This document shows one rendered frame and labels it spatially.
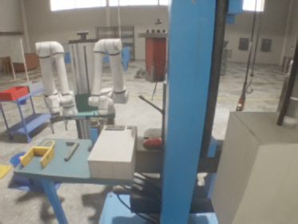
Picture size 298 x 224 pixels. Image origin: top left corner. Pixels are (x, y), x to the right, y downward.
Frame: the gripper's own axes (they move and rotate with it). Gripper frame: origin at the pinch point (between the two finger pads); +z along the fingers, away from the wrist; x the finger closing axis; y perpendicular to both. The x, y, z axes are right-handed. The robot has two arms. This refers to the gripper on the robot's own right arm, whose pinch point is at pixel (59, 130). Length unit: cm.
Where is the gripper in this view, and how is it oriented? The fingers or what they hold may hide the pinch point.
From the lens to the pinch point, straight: 186.0
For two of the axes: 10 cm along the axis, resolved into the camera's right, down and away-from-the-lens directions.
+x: -9.5, 2.2, -2.2
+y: -2.2, 0.2, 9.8
